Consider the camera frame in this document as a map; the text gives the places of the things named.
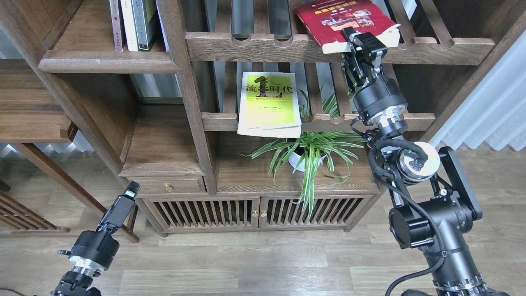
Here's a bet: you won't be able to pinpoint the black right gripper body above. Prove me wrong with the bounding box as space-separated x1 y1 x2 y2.
343 53 408 120

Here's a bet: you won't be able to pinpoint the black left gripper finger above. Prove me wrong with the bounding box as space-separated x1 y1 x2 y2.
97 180 140 233

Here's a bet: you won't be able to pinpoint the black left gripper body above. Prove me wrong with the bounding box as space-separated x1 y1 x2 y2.
58 227 120 271

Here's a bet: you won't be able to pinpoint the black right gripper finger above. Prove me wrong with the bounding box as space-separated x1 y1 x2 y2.
342 28 388 62

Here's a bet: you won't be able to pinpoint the red book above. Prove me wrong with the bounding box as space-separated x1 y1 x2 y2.
294 0 400 54

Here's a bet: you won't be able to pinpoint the yellow green book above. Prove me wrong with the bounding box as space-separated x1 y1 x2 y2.
237 72 301 138

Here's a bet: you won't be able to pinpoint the maroon book white characters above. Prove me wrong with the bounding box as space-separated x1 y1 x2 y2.
109 0 125 52

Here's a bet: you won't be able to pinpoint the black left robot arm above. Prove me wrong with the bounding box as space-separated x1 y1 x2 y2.
50 181 140 296

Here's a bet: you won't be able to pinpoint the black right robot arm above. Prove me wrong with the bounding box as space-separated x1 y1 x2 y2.
342 28 505 296

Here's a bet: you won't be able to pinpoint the left slatted cabinet door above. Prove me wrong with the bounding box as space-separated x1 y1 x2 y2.
144 197 261 234

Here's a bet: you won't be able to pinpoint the slatted cabinet door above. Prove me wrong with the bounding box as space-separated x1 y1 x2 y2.
144 197 261 234
258 194 373 230

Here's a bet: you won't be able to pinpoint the small wooden drawer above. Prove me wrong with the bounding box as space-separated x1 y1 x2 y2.
127 176 206 194

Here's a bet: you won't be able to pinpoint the wooden slatted rack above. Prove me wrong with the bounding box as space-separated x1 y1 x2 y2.
0 181 71 236

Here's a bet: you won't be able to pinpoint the green spider plant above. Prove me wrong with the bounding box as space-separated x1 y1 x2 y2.
239 84 393 221

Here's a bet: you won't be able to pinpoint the white plant pot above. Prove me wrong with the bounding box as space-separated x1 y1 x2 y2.
288 147 327 172

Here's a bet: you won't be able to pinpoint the white curtain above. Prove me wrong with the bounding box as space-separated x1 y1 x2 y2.
429 33 526 150

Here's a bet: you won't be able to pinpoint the right slatted cabinet door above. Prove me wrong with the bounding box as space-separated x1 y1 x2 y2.
258 194 373 230

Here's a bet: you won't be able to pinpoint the wooden side table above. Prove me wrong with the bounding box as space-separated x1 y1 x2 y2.
1 59 122 238

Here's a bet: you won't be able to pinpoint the dark wooden bookshelf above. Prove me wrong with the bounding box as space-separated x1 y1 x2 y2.
0 0 526 238

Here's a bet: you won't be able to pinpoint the white upright book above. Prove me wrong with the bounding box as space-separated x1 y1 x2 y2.
120 0 138 52

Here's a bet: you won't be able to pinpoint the grey green upright book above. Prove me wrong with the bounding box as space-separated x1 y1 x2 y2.
131 0 158 51

